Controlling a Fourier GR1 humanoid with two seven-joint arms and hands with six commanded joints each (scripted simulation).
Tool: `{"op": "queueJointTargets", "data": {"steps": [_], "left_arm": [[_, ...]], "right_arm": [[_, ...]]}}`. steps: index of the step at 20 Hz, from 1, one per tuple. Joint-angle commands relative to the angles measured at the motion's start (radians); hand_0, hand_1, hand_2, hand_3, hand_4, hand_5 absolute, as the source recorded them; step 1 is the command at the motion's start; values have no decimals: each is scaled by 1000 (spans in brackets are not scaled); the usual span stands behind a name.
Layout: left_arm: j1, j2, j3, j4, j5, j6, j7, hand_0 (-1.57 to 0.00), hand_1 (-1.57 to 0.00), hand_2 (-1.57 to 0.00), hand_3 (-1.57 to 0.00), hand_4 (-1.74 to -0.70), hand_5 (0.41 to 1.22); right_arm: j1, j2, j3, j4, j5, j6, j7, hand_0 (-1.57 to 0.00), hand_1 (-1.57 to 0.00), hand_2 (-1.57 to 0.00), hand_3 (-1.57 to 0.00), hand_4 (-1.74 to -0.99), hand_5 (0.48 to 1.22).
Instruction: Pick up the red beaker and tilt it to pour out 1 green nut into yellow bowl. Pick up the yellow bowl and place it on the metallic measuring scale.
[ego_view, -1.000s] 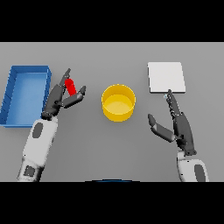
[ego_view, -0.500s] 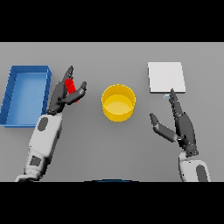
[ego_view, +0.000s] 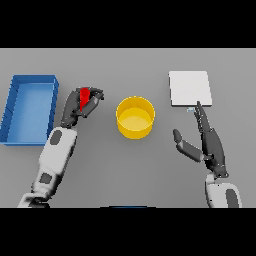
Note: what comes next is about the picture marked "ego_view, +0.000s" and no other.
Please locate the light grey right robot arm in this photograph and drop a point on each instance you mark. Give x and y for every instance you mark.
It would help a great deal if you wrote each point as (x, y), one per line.
(221, 193)

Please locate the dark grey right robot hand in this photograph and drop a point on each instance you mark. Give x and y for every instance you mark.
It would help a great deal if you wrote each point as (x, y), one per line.
(212, 146)

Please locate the yellow bowl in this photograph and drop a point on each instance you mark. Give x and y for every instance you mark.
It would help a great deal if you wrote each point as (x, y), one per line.
(135, 117)

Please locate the red beaker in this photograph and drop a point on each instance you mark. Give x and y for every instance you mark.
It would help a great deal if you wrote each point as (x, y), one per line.
(84, 97)

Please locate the pale square measuring scale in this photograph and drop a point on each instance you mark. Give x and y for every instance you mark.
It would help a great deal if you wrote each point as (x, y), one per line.
(190, 88)

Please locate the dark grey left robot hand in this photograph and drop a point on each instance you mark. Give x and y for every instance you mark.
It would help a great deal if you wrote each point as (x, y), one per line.
(74, 107)

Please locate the blue tray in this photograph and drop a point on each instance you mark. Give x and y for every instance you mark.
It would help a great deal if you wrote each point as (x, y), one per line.
(29, 110)

